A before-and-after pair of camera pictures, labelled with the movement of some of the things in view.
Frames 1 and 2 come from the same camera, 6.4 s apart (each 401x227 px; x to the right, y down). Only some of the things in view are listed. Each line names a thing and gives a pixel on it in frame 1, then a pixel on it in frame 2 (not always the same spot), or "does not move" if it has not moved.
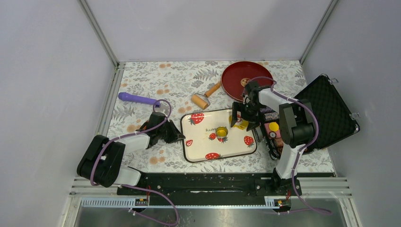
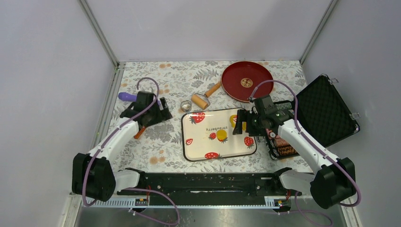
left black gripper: x=176 y=135 → x=163 y=115
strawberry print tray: x=208 y=135 does not move
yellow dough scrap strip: x=244 y=123 does not move
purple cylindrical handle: x=125 y=96 does not move
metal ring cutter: x=222 y=133 → x=186 y=106
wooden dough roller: x=201 y=100 does not move
